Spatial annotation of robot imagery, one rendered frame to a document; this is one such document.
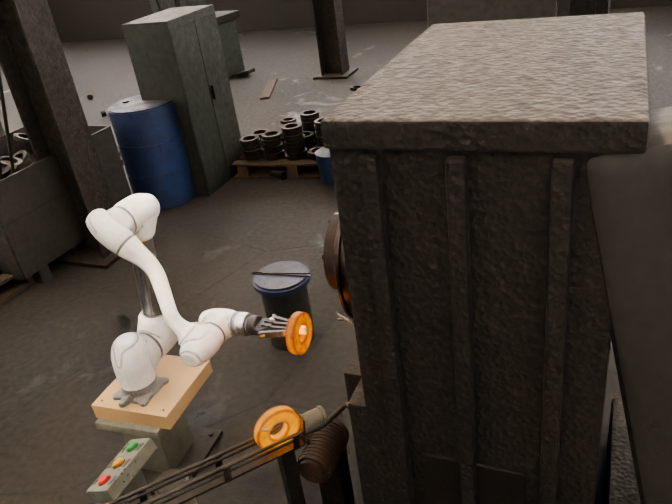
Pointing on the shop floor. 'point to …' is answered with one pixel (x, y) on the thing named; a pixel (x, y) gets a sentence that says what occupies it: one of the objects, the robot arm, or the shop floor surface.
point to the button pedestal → (126, 477)
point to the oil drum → (153, 150)
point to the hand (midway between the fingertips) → (298, 329)
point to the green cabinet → (190, 86)
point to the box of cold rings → (46, 204)
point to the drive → (638, 311)
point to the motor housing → (328, 463)
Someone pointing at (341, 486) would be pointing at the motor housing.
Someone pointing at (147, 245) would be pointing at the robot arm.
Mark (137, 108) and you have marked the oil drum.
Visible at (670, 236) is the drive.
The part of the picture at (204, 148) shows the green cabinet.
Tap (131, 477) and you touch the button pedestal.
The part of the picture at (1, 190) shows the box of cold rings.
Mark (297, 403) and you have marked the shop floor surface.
